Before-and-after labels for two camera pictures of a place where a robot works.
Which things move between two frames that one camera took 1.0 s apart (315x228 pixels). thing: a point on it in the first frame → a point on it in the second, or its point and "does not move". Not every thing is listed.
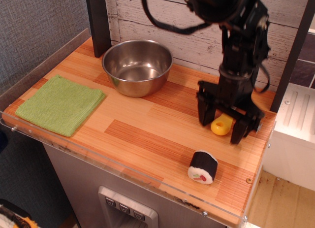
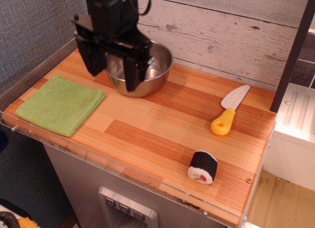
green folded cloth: [61, 106] does not move
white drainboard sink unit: [289, 152] does not move
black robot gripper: [234, 91] → [112, 25]
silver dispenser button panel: [121, 211] does not move
